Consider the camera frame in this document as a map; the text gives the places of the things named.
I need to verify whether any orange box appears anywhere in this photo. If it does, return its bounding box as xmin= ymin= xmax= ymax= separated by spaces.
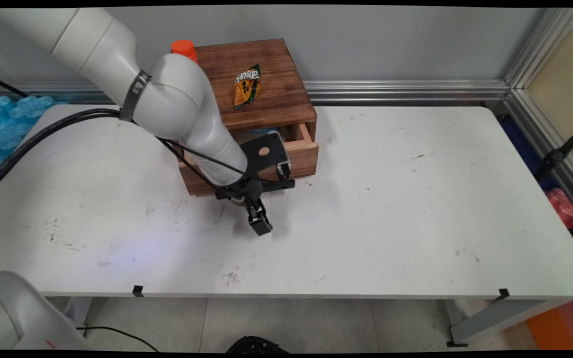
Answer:
xmin=525 ymin=300 xmax=573 ymax=350

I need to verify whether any black tripod stand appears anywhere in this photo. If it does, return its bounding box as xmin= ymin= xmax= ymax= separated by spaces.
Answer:
xmin=534 ymin=118 xmax=573 ymax=180

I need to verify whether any upright aluminium frame post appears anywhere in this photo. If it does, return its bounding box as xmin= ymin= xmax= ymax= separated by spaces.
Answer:
xmin=504 ymin=7 xmax=568 ymax=91

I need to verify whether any orange plastic bottle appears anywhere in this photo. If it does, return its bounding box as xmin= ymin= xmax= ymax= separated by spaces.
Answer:
xmin=171 ymin=40 xmax=198 ymax=63

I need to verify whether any short grey table leg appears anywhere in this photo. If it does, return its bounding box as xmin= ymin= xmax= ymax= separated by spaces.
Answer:
xmin=64 ymin=297 xmax=93 ymax=324

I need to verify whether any blue bubble wrap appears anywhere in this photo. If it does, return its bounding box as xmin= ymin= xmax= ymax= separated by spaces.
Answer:
xmin=0 ymin=94 xmax=55 ymax=180

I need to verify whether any black floor cable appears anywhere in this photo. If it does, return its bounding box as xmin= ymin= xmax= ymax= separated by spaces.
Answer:
xmin=77 ymin=326 xmax=160 ymax=353

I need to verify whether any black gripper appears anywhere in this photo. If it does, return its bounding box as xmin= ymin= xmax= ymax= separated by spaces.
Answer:
xmin=231 ymin=177 xmax=273 ymax=236

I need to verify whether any horizontal aluminium frame rail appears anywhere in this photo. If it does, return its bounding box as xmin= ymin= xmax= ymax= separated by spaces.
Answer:
xmin=0 ymin=79 xmax=512 ymax=106

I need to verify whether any slanted aluminium side rail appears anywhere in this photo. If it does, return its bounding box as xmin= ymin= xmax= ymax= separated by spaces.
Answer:
xmin=503 ymin=89 xmax=573 ymax=222

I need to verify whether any yellow green snack packet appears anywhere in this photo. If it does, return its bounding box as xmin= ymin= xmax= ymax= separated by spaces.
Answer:
xmin=233 ymin=63 xmax=262 ymax=111

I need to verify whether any round black floor object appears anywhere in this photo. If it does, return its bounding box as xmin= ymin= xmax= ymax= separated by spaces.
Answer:
xmin=226 ymin=336 xmax=289 ymax=354

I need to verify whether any long grey table leg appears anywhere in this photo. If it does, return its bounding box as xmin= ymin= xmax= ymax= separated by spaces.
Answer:
xmin=447 ymin=298 xmax=573 ymax=347

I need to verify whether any dark blue bin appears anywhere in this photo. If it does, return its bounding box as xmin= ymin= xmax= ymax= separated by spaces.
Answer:
xmin=498 ymin=115 xmax=558 ymax=192

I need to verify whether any wooden drawer with black handle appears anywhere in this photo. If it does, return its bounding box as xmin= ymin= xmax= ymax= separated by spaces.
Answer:
xmin=177 ymin=122 xmax=320 ymax=200

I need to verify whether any wooden drawer box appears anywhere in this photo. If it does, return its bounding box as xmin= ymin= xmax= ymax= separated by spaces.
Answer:
xmin=194 ymin=38 xmax=318 ymax=146

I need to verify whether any thick black gripper cable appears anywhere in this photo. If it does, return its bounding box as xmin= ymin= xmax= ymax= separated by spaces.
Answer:
xmin=0 ymin=72 xmax=232 ymax=199

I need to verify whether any red plastic bag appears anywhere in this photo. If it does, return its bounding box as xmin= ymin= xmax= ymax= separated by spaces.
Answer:
xmin=545 ymin=188 xmax=573 ymax=229

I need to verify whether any black velcro strap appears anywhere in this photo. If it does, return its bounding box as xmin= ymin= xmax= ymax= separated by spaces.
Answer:
xmin=119 ymin=70 xmax=152 ymax=123

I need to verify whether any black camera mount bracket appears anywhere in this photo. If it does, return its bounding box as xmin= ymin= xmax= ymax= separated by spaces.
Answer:
xmin=239 ymin=132 xmax=289 ymax=182

